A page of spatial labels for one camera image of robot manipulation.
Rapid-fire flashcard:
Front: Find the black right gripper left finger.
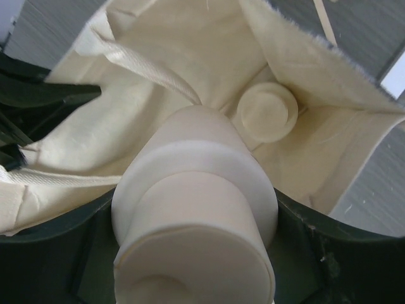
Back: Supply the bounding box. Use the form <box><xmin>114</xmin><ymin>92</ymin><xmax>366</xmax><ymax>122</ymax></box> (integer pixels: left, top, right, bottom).
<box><xmin>1</xmin><ymin>191</ymin><xmax>118</xmax><ymax>303</ymax></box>

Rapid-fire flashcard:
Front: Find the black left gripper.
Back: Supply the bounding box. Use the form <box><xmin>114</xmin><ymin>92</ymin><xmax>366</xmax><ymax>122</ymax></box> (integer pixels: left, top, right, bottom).
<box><xmin>1</xmin><ymin>53</ymin><xmax>101</xmax><ymax>170</ymax></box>

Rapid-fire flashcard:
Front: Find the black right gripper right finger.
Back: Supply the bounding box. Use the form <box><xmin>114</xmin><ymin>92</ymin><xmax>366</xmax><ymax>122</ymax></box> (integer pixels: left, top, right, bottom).
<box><xmin>268</xmin><ymin>191</ymin><xmax>404</xmax><ymax>303</ymax></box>

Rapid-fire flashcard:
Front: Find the cream canvas tote bag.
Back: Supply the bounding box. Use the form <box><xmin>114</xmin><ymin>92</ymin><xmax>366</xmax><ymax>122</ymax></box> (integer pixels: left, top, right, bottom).
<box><xmin>1</xmin><ymin>1</ymin><xmax>404</xmax><ymax>236</ymax></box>

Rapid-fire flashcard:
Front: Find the beige labelled bottle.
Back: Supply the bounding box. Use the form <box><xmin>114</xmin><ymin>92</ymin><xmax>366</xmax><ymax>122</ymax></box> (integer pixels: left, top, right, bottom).
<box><xmin>234</xmin><ymin>82</ymin><xmax>299</xmax><ymax>149</ymax></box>

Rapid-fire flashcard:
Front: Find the white metal clothes rack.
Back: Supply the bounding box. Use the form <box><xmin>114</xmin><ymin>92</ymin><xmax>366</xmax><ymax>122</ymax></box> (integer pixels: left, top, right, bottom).
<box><xmin>313</xmin><ymin>0</ymin><xmax>405</xmax><ymax>99</ymax></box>

